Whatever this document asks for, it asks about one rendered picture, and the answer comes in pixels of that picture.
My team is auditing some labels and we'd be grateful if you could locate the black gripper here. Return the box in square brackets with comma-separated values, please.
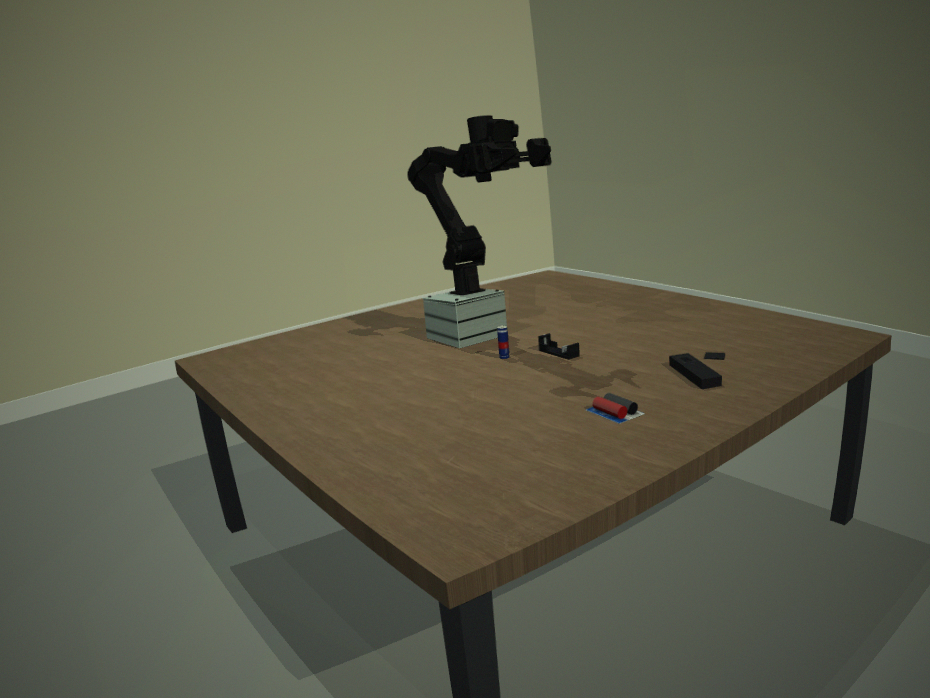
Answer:
[468, 138, 551, 173]

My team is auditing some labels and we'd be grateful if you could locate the blue and red battery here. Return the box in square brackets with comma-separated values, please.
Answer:
[497, 325, 509, 359]

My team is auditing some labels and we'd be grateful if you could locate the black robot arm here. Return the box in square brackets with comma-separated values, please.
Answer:
[407, 115, 519, 295]

